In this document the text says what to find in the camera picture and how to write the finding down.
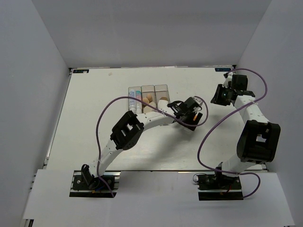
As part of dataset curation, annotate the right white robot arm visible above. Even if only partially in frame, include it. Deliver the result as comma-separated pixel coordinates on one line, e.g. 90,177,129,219
211,75,281,189

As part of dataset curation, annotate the round cream powder puff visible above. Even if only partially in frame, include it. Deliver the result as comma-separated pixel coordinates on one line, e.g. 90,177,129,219
143,102,156,114

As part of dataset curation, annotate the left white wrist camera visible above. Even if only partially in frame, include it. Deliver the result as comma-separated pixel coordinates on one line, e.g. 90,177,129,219
193,96,204,107

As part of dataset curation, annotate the middle clear organizer bin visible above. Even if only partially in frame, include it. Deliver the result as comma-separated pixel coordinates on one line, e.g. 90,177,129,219
141,85,156,109

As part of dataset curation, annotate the white tube pink blue print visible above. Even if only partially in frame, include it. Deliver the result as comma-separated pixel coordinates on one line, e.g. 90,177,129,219
135,90,143,114

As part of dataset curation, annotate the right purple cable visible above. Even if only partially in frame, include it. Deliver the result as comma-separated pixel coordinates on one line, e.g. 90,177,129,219
193,68,269,198

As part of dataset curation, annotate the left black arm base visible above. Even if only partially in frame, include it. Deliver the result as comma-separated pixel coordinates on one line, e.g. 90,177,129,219
69,171,120,198

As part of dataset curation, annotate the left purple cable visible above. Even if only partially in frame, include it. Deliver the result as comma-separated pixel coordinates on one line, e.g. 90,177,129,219
95,96,209,198

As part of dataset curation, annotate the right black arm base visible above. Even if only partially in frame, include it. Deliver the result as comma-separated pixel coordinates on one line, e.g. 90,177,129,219
193,172,243,201

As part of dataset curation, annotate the white tube blue logo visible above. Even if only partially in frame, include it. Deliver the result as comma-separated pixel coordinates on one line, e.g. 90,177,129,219
128,89,136,113

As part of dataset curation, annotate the purple cable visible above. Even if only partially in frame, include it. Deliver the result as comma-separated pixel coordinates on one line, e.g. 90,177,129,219
95,96,209,198
193,68,269,198

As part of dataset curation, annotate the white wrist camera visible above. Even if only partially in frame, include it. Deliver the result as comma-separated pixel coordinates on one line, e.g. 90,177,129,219
223,72,233,88
193,96,204,107

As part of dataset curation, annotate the beige makeup sponge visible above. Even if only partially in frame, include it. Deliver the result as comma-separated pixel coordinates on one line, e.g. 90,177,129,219
142,97,150,105
146,94,153,102

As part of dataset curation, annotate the left clear organizer bin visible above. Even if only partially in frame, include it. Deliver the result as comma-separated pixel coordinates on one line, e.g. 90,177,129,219
128,87,143,114

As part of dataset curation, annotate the white oval compact case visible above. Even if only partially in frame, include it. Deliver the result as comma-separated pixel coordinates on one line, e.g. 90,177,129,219
158,97,169,110

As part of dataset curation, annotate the clear organizer bin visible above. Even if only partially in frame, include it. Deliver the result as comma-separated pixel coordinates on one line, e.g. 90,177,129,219
154,84,170,107
141,85,156,109
128,87,143,114

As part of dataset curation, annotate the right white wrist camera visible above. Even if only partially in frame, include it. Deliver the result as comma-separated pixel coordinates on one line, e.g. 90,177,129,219
223,72,233,88

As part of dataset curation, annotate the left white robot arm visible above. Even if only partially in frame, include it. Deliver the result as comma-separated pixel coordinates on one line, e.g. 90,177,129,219
81,97,203,189

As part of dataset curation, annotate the right clear organizer bin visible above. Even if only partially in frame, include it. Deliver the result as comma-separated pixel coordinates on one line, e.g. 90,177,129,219
154,84,170,107

